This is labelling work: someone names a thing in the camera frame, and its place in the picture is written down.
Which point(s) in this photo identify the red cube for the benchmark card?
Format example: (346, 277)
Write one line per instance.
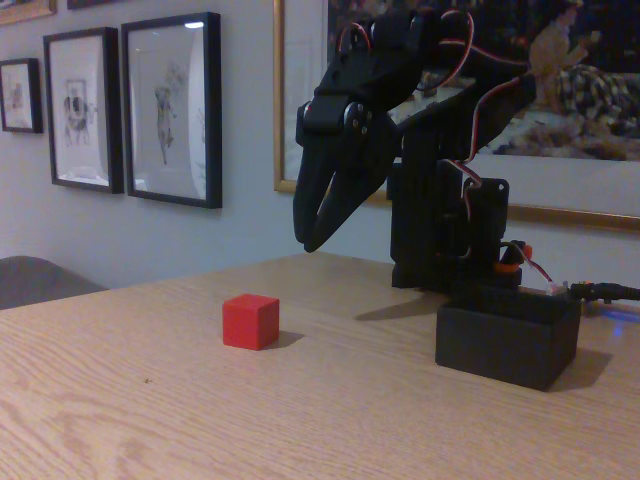
(250, 322)

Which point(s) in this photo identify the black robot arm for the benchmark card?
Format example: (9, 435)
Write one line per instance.
(425, 210)

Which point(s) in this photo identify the black box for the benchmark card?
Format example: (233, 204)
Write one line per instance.
(500, 350)

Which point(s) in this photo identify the orange plastic clamp part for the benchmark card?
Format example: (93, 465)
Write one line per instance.
(506, 268)

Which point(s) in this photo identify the gold framed large painting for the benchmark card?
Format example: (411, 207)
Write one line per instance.
(575, 185)

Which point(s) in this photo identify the large black picture frame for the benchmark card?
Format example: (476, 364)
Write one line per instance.
(214, 110)

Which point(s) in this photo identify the medium black picture frame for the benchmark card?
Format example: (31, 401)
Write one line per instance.
(114, 110)

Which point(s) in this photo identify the dark picture frame edge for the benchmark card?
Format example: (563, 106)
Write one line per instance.
(90, 3)

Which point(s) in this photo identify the small black picture frame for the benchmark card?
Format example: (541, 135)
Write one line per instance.
(34, 95)

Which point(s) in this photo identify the gold picture frame corner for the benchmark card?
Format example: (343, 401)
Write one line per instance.
(25, 12)

